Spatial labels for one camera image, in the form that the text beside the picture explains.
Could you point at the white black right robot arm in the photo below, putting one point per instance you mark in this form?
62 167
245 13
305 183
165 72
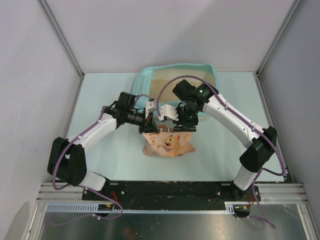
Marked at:
259 142

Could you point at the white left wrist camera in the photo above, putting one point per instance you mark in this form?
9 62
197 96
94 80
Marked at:
150 107

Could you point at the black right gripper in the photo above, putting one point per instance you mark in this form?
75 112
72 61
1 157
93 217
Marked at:
194 122

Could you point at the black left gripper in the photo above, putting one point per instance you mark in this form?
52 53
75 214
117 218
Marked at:
149 126

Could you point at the pink cat litter bag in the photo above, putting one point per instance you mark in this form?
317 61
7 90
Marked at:
168 143

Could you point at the aluminium frame rail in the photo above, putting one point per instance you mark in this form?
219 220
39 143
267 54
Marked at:
275 193

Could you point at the right aluminium corner post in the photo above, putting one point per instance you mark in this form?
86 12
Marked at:
284 27

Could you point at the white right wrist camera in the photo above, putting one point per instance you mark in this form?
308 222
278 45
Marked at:
168 111

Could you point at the black t-shaped plastic part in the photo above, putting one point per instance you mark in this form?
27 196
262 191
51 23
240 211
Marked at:
180 129

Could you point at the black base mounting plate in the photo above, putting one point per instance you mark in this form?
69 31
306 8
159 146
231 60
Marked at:
172 195

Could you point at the aluminium corner post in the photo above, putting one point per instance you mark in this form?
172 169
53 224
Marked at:
284 27
47 11

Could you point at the white slotted cable duct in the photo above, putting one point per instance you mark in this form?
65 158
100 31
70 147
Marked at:
102 208

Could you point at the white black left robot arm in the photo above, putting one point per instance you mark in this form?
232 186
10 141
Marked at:
67 160

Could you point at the teal and beige litter box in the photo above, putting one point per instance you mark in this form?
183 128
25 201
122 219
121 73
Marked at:
151 80

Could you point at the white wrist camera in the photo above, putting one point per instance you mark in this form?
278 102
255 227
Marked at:
150 107
168 111

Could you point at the left aluminium corner post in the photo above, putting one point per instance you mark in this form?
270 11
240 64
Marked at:
47 11

